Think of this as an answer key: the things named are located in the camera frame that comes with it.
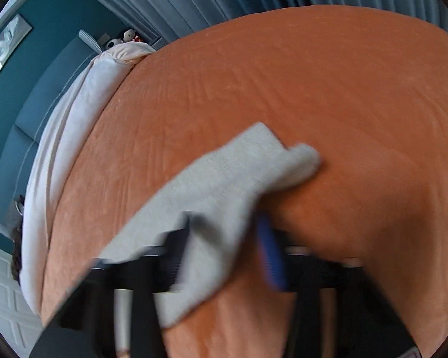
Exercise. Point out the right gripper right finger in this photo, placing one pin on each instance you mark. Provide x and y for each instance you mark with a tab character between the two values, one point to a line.
338	310

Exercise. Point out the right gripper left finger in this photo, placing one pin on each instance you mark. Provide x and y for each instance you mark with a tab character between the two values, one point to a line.
84	325

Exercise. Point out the light grey knitted sweater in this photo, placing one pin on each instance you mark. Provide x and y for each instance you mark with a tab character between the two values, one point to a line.
220	190

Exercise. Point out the dark brown clothing pile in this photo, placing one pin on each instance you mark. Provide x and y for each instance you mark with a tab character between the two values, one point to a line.
16	236

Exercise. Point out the white panelled wardrobe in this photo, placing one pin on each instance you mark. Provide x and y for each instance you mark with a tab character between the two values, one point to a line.
19	326

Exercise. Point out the teal upholstered headboard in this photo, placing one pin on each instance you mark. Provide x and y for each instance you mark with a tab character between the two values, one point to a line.
23	140

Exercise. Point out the orange plush bed blanket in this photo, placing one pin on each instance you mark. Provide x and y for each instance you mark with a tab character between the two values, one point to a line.
366	88

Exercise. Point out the white pink bed sheet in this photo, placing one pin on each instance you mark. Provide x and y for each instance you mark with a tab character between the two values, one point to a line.
63	137

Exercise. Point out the plush toys on nightstand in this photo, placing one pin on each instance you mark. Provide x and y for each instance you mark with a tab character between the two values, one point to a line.
127	35

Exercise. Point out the silver framed wall art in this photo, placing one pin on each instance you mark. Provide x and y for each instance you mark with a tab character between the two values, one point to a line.
11	36

